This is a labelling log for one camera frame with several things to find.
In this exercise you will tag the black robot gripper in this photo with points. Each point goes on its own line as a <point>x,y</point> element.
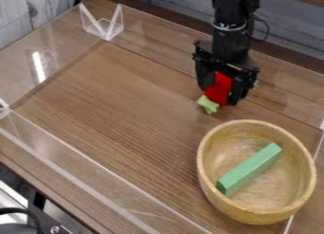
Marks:
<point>233,63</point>

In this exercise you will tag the red plush strawberry toy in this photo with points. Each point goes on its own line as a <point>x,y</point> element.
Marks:
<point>216,95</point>

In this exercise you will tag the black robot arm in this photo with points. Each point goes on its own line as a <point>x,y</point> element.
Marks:
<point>233,24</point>

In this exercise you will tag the wooden oval bowl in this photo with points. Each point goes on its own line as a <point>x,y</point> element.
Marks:
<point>279,192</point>

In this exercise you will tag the green rectangular block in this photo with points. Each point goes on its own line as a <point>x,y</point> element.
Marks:
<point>251,168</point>

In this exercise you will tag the clear acrylic table barrier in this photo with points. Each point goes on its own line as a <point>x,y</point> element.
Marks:
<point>103,200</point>

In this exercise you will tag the clear acrylic corner bracket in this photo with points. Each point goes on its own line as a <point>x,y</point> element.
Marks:
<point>103,28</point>

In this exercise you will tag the black metal table frame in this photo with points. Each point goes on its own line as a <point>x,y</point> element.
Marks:
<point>27,212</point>

